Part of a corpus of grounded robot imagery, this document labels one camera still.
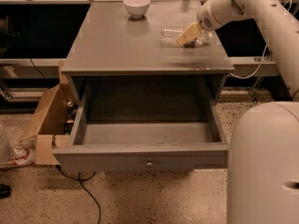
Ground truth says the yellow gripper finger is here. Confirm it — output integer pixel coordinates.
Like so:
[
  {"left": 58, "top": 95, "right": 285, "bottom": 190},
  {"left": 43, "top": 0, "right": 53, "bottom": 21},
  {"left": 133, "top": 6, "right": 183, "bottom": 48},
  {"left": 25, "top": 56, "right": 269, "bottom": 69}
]
[{"left": 176, "top": 22, "right": 202, "bottom": 46}]

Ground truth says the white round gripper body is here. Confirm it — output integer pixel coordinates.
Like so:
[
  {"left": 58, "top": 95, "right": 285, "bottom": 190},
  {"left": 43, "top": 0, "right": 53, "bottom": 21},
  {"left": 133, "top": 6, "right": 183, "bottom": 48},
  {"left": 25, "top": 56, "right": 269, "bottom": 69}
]
[{"left": 196, "top": 0, "right": 229, "bottom": 31}]

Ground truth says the clear plastic water bottle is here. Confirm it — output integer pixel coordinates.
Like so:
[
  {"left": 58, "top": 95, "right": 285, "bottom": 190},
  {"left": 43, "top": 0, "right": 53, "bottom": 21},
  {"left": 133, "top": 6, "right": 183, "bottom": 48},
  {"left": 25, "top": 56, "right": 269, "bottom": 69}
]
[{"left": 160, "top": 26, "right": 213, "bottom": 48}]

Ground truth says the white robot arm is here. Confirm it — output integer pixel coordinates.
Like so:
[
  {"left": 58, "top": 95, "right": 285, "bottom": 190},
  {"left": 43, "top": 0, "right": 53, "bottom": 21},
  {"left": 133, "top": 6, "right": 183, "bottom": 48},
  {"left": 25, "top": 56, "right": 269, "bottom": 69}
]
[{"left": 197, "top": 0, "right": 299, "bottom": 224}]

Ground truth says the grey open top drawer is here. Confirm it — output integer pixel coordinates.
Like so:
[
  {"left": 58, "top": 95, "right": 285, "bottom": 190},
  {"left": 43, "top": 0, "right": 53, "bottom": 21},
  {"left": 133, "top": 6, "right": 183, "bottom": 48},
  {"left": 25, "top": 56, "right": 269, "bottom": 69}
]
[{"left": 51, "top": 76, "right": 230, "bottom": 174}]

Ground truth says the round metal drawer knob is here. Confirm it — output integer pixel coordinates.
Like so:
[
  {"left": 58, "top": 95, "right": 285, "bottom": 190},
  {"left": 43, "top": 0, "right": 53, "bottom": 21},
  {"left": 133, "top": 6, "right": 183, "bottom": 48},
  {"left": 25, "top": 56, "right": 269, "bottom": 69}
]
[{"left": 146, "top": 159, "right": 153, "bottom": 168}]

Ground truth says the white ceramic bowl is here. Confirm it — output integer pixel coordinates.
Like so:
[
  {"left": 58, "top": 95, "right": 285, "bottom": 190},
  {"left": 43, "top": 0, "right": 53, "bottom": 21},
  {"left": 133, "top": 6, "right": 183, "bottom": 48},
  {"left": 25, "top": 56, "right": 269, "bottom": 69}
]
[{"left": 123, "top": 0, "right": 150, "bottom": 18}]

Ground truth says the grey wooden cabinet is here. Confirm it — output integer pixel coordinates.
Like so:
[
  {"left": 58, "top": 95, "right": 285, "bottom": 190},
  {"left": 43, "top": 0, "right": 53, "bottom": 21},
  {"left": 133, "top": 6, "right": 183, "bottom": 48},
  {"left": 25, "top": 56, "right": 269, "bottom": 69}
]
[{"left": 62, "top": 1, "right": 234, "bottom": 104}]

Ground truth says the can inside cardboard box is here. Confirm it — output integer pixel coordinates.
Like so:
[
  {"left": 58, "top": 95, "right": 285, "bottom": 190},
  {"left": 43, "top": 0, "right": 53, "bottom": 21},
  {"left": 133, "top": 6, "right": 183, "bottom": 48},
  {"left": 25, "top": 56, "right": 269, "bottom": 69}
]
[{"left": 66, "top": 102, "right": 78, "bottom": 119}]

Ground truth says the open cardboard box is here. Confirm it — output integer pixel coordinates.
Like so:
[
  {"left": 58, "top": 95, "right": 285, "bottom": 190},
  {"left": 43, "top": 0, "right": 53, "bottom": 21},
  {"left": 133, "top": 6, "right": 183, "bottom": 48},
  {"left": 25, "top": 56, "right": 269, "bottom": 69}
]
[{"left": 21, "top": 73, "right": 74, "bottom": 165}]

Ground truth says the white and red sneaker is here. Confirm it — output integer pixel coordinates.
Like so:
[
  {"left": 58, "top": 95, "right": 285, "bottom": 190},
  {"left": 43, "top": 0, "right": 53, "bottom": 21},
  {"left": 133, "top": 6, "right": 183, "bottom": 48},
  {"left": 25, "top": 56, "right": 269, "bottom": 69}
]
[{"left": 0, "top": 147, "right": 36, "bottom": 170}]

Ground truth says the grey trouser leg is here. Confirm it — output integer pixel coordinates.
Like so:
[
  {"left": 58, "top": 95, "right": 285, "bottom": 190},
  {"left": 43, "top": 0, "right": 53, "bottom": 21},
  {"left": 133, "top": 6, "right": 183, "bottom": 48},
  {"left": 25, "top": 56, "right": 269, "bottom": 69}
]
[{"left": 0, "top": 124, "right": 14, "bottom": 163}]

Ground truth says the black shoe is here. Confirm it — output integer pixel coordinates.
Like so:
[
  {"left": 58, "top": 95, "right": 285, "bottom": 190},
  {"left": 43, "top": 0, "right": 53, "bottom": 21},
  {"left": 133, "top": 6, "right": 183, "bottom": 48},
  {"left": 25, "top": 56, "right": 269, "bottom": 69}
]
[{"left": 0, "top": 184, "right": 11, "bottom": 199}]

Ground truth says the white cable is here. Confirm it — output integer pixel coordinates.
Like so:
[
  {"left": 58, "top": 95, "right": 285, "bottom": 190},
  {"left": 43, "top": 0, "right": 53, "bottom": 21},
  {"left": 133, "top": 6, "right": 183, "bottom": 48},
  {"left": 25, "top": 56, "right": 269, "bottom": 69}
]
[{"left": 229, "top": 0, "right": 293, "bottom": 80}]

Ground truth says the black floor cable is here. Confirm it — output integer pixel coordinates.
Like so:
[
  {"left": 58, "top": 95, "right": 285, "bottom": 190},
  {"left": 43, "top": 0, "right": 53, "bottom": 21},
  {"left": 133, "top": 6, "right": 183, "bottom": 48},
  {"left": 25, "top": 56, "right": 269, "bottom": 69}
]
[{"left": 55, "top": 165, "right": 103, "bottom": 224}]

